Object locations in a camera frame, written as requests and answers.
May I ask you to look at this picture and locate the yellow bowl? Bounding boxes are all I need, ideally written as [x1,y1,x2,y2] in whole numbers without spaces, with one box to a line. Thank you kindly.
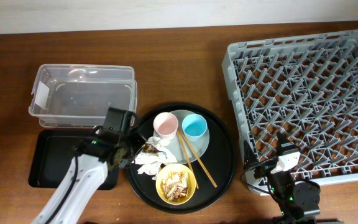
[155,164,196,205]

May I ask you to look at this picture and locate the round black tray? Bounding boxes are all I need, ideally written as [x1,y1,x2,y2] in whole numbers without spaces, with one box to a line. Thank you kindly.
[126,103,237,214]

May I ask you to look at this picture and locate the black rectangular tray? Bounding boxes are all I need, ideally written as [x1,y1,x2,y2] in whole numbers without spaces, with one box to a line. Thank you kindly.
[28,129,119,191]

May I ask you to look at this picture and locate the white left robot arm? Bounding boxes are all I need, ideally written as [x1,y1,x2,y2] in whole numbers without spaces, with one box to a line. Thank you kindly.
[33,108,146,223]

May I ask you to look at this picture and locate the clear plastic bin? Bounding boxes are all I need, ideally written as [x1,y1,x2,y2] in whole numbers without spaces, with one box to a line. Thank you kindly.
[29,64,137,128]

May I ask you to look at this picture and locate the food scraps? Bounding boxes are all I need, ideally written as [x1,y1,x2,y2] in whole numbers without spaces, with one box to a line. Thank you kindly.
[160,171,189,202]

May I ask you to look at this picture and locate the pink cup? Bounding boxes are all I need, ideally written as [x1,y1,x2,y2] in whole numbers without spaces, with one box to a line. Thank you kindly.
[153,112,178,140]

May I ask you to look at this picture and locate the grey dishwasher rack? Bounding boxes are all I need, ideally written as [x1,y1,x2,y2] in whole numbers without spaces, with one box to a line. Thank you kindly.
[222,30,358,185]

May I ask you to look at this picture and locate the white napkin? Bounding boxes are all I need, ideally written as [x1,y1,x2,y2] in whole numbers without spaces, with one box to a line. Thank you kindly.
[134,136,177,180]

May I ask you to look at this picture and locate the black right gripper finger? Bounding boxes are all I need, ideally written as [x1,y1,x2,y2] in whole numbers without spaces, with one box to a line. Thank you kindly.
[277,132,298,154]
[244,140,259,169]

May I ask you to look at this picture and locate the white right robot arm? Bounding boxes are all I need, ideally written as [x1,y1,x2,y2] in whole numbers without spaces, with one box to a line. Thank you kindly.
[241,133,340,224]

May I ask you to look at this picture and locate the blue cup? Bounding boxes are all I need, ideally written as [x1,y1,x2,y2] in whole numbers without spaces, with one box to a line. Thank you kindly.
[181,113,208,142]

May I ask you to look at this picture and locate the wooden chopstick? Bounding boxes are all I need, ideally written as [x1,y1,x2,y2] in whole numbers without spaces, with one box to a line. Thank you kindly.
[178,130,218,188]
[177,129,198,174]

